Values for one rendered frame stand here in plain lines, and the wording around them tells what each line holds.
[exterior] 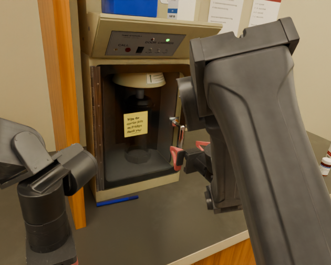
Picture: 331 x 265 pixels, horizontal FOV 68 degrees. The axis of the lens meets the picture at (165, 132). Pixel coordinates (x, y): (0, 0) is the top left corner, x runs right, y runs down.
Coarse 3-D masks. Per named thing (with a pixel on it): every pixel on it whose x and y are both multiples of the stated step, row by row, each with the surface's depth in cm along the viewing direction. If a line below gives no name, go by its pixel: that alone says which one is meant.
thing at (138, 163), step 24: (120, 72) 66; (144, 72) 69; (168, 72) 73; (120, 96) 69; (144, 96) 72; (168, 96) 76; (120, 120) 72; (168, 120) 80; (120, 144) 75; (144, 144) 80; (168, 144) 84; (120, 168) 79; (144, 168) 84; (168, 168) 89
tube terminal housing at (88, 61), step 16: (80, 0) 61; (96, 0) 57; (80, 16) 64; (160, 16) 66; (80, 32) 66; (80, 48) 69; (96, 64) 63; (176, 176) 94; (96, 192) 80; (112, 192) 83; (128, 192) 86
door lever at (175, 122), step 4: (176, 120) 81; (172, 124) 81; (176, 124) 80; (180, 128) 78; (184, 128) 78; (180, 132) 78; (180, 136) 79; (180, 140) 79; (180, 144) 80; (180, 148) 81
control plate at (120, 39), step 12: (120, 36) 55; (132, 36) 57; (144, 36) 58; (156, 36) 59; (168, 36) 60; (180, 36) 62; (108, 48) 58; (120, 48) 59; (132, 48) 61; (144, 48) 62; (156, 48) 63; (168, 48) 65
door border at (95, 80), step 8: (96, 72) 63; (96, 80) 64; (96, 88) 65; (96, 96) 66; (96, 104) 66; (96, 112) 67; (96, 120) 68; (96, 128) 69; (96, 136) 70; (96, 152) 72; (96, 184) 77
